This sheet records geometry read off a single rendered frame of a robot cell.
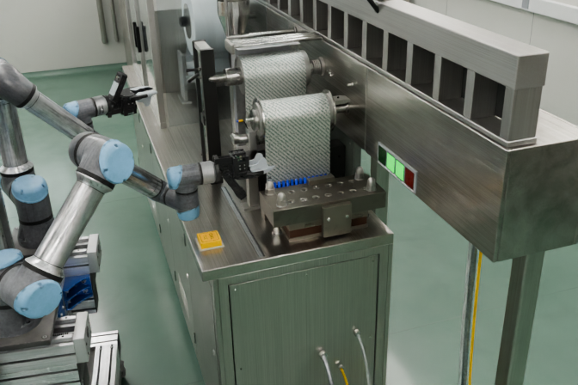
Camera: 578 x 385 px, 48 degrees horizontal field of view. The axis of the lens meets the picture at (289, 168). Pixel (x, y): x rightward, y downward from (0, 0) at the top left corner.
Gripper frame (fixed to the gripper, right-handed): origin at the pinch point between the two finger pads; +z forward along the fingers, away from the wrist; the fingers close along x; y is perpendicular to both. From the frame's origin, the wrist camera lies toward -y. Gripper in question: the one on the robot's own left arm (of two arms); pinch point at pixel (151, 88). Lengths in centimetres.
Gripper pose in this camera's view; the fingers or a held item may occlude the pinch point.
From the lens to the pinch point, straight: 268.0
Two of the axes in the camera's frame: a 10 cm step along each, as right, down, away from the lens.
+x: 6.0, 4.4, -6.7
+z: 8.0, -2.7, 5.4
